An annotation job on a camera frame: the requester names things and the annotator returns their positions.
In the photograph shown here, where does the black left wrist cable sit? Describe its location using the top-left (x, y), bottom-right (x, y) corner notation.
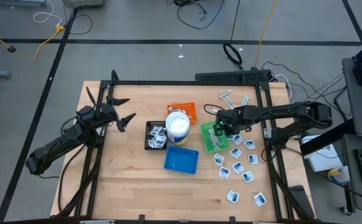
top-left (85, 86), bottom-right (98, 108)

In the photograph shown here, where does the black flat foot plate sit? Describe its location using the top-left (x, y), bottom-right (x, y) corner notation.
top-left (288, 185), bottom-right (315, 220)

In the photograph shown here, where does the white floor cable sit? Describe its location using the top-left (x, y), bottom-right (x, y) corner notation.
top-left (274, 73), bottom-right (293, 100)
top-left (32, 0), bottom-right (62, 26)

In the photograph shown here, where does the orange plastic basket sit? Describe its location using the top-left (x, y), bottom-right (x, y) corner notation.
top-left (166, 101), bottom-right (198, 124)

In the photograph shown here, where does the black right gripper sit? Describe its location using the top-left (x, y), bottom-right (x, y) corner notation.
top-left (213, 107), bottom-right (250, 137)

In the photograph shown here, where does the blue plastic basket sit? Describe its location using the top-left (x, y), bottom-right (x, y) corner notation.
top-left (163, 145), bottom-right (200, 175)

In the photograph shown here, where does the black floor cable bundle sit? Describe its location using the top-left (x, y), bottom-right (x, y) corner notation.
top-left (260, 60), bottom-right (356, 122)

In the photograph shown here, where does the white box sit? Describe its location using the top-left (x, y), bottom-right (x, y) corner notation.
top-left (300, 135), bottom-right (343, 173)

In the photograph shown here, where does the grey desk surface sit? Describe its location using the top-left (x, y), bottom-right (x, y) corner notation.
top-left (341, 133), bottom-right (362, 215)
top-left (341, 57), bottom-right (362, 139)

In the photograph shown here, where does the black hanging cable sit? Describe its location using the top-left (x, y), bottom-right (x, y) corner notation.
top-left (222, 0), bottom-right (244, 70)

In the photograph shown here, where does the black perforated long box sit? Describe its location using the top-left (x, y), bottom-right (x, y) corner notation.
top-left (194, 69), bottom-right (272, 83)

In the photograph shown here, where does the grey blue floor rail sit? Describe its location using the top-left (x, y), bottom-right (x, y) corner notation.
top-left (0, 0), bottom-right (48, 7)

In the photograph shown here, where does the black desk base bar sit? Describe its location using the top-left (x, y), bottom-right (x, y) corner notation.
top-left (299, 119), bottom-right (356, 156)

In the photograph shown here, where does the black plastic basket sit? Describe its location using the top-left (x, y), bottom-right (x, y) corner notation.
top-left (144, 120), bottom-right (168, 151)

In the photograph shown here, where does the black arm base cable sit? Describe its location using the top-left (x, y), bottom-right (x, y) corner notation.
top-left (57, 144), bottom-right (87, 215)

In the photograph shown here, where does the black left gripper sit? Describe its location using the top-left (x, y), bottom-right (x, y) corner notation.
top-left (98, 96), bottom-right (137, 133)

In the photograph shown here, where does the grey floor box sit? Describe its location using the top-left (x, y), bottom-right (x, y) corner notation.
top-left (61, 0), bottom-right (104, 9)

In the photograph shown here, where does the white yellow canister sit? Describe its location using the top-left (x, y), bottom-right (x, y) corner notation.
top-left (327, 166), bottom-right (351, 184)

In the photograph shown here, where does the green plastic basket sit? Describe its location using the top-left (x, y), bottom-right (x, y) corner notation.
top-left (200, 120), bottom-right (231, 154)

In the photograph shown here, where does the orange hanging cable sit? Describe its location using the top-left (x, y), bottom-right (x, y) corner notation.
top-left (254, 0), bottom-right (278, 69)

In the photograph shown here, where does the yellow extension cord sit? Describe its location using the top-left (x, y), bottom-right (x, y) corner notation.
top-left (15, 24), bottom-right (65, 60)

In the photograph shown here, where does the blue yellow wipes canister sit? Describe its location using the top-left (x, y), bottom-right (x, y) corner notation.
top-left (164, 111), bottom-right (191, 147)

